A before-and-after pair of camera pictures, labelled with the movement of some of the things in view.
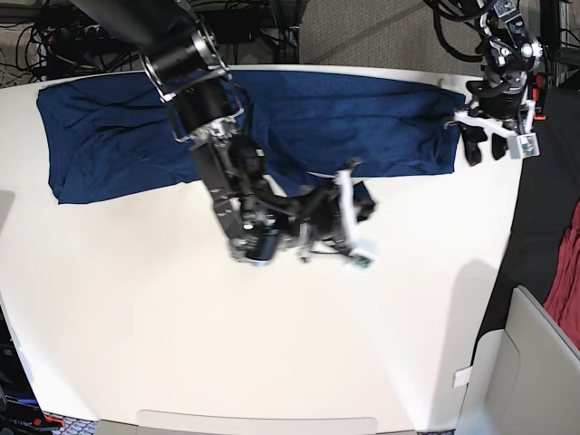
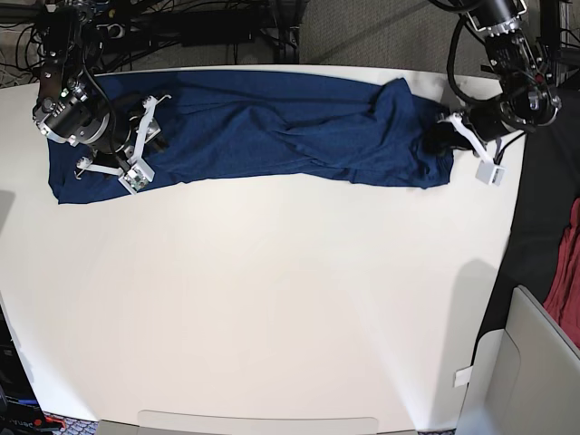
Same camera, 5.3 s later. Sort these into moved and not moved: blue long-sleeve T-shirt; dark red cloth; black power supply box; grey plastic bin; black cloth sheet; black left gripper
Moved: black left gripper; blue long-sleeve T-shirt
Not moved: grey plastic bin; dark red cloth; black power supply box; black cloth sheet
